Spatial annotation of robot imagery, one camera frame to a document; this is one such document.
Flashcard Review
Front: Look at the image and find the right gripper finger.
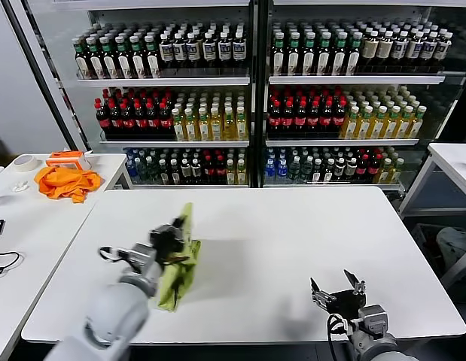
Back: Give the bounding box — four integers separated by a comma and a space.
343, 269, 367, 298
310, 278, 336, 310

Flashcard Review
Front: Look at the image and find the white side table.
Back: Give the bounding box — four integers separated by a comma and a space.
0, 152, 134, 206
399, 144, 466, 219
0, 187, 99, 361

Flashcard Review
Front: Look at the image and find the dark drink bottle beige label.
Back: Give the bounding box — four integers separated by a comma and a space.
437, 32, 454, 68
407, 31, 425, 68
362, 30, 379, 68
377, 30, 394, 68

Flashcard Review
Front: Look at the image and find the grey cloth bundle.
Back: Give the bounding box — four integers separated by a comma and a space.
436, 227, 466, 274

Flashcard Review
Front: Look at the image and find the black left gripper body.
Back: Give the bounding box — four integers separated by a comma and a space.
150, 225, 187, 260

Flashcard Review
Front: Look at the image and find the dark tea bottle green cap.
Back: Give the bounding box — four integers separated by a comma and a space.
114, 35, 131, 80
318, 32, 334, 76
86, 35, 104, 80
334, 32, 349, 76
288, 32, 303, 76
73, 35, 91, 80
303, 32, 318, 76
348, 32, 364, 76
99, 35, 117, 80
129, 34, 145, 80
273, 32, 288, 76
144, 34, 160, 79

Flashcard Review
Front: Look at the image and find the orange white box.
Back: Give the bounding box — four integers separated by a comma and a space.
45, 150, 91, 171

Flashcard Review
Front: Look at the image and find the black framed glass door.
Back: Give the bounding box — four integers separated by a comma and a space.
1, 0, 87, 153

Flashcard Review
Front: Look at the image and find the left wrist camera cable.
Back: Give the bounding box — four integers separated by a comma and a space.
99, 246, 129, 264

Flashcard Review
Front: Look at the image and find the light green t-shirt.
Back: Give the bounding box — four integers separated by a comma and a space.
155, 202, 203, 313

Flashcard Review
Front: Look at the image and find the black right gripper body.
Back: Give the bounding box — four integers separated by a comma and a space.
330, 290, 367, 320

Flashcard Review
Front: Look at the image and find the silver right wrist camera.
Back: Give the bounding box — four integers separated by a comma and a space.
355, 304, 390, 334

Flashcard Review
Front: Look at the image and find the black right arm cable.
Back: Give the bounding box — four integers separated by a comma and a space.
326, 314, 352, 361

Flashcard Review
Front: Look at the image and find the yellow tea bottle green label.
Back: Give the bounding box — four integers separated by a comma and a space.
171, 108, 185, 142
407, 105, 428, 141
395, 105, 415, 141
235, 106, 249, 142
222, 106, 236, 142
340, 105, 361, 141
355, 105, 374, 141
184, 108, 198, 142
382, 105, 401, 141
209, 107, 224, 142
196, 108, 211, 142
368, 105, 388, 141

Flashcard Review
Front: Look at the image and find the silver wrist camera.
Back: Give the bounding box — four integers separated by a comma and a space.
125, 242, 158, 272
355, 304, 390, 334

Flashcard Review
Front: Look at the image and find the crumpled orange cloth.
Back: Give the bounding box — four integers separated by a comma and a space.
33, 165, 102, 204

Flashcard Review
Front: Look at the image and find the dark drink bottle blue label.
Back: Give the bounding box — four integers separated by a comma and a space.
186, 32, 201, 70
158, 32, 174, 70
217, 31, 232, 70
202, 32, 217, 70
392, 30, 409, 68
231, 31, 247, 70
422, 32, 439, 68
172, 32, 187, 70

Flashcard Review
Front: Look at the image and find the glass drinks display cabinet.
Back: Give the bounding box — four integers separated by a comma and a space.
258, 0, 466, 195
23, 0, 260, 190

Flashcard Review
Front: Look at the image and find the small red cap cola bottle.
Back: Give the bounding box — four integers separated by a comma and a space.
368, 153, 382, 181
356, 153, 370, 181
203, 151, 216, 184
215, 151, 227, 184

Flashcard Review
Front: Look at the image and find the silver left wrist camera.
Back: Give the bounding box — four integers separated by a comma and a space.
125, 242, 158, 272

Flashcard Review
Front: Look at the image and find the beige masking tape roll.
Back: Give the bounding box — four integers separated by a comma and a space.
11, 153, 40, 173

